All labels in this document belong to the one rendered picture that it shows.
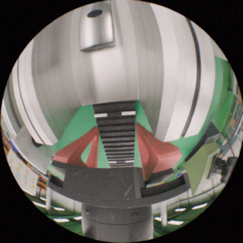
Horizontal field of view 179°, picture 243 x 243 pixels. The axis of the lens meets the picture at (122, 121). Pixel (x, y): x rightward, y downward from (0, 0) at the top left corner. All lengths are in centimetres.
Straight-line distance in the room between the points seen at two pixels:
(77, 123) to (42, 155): 10
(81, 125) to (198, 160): 41
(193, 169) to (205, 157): 8
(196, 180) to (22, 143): 51
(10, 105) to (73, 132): 15
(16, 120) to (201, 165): 52
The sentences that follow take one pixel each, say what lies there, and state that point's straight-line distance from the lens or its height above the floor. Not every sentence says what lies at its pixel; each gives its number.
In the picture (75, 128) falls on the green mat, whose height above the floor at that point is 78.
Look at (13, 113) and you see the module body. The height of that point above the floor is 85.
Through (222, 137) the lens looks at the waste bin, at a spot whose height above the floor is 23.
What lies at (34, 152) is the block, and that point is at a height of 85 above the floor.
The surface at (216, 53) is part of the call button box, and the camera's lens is 16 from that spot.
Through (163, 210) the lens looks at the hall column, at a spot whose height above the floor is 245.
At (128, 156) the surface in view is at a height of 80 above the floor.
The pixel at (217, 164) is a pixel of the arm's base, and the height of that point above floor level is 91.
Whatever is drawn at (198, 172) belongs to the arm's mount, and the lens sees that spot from 41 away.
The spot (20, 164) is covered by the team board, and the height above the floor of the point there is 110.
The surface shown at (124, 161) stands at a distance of 17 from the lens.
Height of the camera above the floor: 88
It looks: 53 degrees down
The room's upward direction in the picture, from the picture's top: 177 degrees clockwise
